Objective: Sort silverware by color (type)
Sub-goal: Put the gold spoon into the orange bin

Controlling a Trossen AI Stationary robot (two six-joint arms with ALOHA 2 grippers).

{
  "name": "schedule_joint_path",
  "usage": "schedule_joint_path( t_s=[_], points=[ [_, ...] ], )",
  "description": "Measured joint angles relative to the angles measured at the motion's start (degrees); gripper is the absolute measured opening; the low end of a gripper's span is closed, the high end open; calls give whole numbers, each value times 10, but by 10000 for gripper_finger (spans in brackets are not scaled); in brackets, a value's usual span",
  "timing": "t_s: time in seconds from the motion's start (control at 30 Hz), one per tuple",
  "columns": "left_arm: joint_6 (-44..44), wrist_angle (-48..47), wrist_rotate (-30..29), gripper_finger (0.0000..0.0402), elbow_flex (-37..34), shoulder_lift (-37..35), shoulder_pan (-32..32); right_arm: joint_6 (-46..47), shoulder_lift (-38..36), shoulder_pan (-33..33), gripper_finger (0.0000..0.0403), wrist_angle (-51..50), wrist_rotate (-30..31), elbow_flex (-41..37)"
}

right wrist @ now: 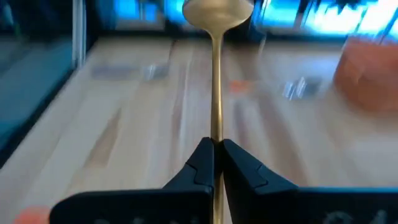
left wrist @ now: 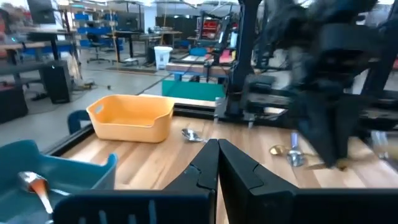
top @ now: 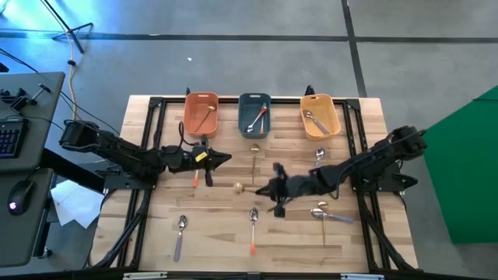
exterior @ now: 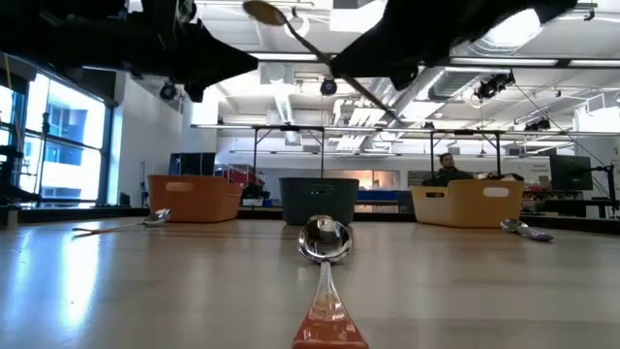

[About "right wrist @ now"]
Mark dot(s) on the gold spoon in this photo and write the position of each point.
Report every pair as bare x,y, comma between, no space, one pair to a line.
216,93

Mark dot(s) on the silver metal post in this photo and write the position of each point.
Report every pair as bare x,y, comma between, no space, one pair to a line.
79,31

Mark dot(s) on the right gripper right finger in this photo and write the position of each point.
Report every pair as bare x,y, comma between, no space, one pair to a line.
264,205

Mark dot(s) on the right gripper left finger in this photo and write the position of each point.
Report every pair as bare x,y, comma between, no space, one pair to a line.
186,205

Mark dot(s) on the orange plastic bin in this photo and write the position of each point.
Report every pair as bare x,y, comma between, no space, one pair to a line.
370,77

